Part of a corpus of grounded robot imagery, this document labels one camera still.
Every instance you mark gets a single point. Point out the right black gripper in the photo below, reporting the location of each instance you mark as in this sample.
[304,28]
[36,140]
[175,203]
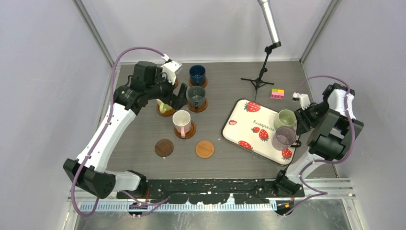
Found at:
[303,125]

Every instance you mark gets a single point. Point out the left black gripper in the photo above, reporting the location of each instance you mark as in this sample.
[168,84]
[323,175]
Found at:
[172,99]

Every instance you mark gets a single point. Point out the ridged wooden coaster four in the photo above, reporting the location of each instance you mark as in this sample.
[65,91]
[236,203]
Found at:
[199,109]

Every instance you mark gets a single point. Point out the dark green mug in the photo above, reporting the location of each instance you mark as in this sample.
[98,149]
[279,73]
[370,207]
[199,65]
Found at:
[196,97]

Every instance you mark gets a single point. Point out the ridged wooden coaster three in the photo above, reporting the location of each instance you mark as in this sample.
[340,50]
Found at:
[166,113]

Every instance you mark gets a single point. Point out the pink white red-handled mug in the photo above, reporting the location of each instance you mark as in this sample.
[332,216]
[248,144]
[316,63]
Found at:
[182,122]

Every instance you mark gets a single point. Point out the ridged wooden coaster one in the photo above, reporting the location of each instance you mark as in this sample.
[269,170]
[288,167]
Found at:
[176,83]

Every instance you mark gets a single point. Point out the yellow-green handled mug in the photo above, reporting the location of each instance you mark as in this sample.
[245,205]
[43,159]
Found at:
[162,107]

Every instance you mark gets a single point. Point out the ridged wooden coaster two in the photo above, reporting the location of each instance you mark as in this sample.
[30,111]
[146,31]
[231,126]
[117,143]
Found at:
[203,85]

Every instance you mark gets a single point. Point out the dark blue mug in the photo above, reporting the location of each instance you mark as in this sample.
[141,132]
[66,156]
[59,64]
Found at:
[197,75]

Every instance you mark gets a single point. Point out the glossy amber wooden coaster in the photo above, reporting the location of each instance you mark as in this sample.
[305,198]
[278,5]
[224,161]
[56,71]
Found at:
[188,134]

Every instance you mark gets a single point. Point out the dark walnut coaster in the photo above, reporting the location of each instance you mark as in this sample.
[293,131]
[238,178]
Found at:
[164,147]

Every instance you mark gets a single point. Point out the light orange coaster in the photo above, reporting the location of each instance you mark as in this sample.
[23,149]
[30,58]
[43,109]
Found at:
[204,149]

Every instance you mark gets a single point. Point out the white strawberry serving tray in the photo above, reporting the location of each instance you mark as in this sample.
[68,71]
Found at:
[250,126]

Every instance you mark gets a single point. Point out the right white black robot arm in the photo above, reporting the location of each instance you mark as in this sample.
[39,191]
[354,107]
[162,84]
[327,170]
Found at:
[332,125]

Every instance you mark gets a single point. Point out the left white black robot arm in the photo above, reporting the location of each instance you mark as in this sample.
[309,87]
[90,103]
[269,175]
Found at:
[148,82]

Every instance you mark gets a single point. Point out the light green mug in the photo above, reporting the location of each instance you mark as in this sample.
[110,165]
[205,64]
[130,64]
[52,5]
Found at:
[285,118]

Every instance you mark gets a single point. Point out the purple mug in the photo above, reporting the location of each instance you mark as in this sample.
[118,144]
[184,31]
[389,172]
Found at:
[285,138]

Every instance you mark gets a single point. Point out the pink yellow green toy block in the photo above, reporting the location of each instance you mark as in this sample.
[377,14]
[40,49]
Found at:
[277,94]

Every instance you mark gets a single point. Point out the black tripod microphone stand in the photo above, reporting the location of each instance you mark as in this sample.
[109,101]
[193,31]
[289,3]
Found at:
[258,82]

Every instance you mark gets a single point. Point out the silver microphone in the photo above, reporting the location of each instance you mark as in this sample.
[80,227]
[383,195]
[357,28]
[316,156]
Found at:
[269,19]

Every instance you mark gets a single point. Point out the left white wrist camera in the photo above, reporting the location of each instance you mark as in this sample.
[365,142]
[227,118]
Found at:
[170,69]

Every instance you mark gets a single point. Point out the aluminium front rail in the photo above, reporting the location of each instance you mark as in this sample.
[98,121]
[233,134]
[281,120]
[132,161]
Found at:
[322,188]

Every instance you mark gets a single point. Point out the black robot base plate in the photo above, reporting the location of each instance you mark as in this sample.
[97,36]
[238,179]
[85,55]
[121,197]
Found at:
[207,191]

